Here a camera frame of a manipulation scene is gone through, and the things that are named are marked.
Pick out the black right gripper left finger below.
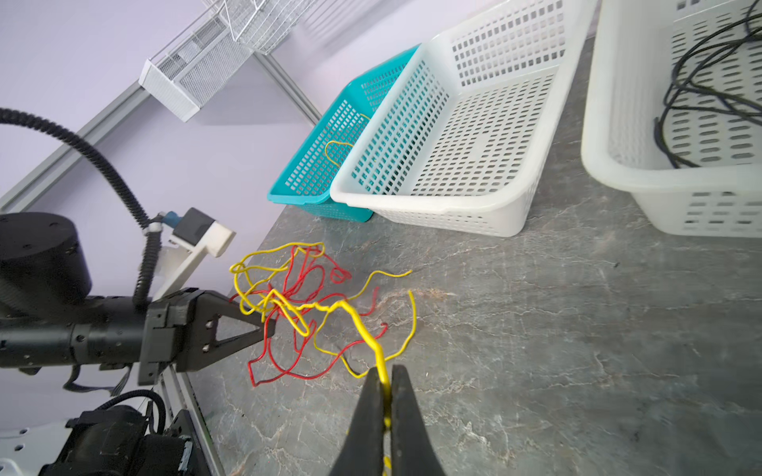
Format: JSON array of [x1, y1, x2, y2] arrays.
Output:
[[329, 369, 385, 476]]

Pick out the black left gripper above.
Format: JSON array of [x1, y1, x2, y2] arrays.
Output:
[[137, 288, 275, 386]]

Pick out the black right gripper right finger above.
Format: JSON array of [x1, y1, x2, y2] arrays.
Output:
[[391, 365, 446, 476]]

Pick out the red yellow black cables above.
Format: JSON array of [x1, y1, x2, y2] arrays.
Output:
[[228, 240, 419, 476]]

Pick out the yellow cable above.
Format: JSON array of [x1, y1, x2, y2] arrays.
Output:
[[322, 112, 373, 169]]

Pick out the black cable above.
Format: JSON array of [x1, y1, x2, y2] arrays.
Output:
[[653, 0, 762, 170]]

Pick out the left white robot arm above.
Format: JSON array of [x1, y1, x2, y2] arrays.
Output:
[[1, 108, 274, 475]]

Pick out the teal plastic basket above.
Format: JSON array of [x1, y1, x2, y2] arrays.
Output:
[[268, 47, 417, 222]]

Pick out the white plastic basket middle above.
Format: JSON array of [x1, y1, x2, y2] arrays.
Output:
[[329, 0, 597, 237]]

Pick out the white plastic basket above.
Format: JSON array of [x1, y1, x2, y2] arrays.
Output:
[[329, 0, 597, 237], [581, 1, 761, 238]]

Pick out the white plastic basket right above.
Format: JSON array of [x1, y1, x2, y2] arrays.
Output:
[[581, 1, 761, 238]]

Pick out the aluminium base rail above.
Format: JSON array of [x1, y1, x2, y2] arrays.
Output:
[[154, 366, 225, 476]]

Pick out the white mesh wall box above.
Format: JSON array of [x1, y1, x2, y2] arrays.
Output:
[[138, 7, 253, 122]]

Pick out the white wire shelf rack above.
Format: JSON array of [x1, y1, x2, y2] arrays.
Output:
[[192, 1, 366, 55]]

